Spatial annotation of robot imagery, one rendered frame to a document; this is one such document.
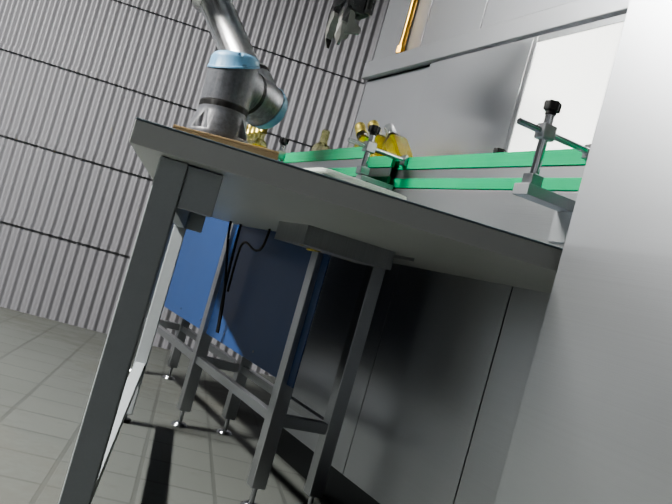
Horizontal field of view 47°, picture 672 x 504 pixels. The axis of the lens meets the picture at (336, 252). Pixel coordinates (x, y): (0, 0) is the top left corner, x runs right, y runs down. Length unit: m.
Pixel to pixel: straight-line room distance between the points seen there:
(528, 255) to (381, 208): 0.23
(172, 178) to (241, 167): 0.10
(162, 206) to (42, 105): 3.54
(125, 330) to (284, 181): 0.30
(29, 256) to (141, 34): 1.38
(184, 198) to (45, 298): 3.49
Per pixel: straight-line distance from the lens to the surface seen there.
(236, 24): 2.09
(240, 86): 1.83
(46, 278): 4.54
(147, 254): 1.08
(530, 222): 1.47
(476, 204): 1.62
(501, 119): 1.97
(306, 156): 2.28
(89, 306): 4.52
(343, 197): 1.06
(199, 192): 1.09
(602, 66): 1.78
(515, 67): 2.01
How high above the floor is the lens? 0.61
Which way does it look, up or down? 2 degrees up
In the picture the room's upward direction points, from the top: 16 degrees clockwise
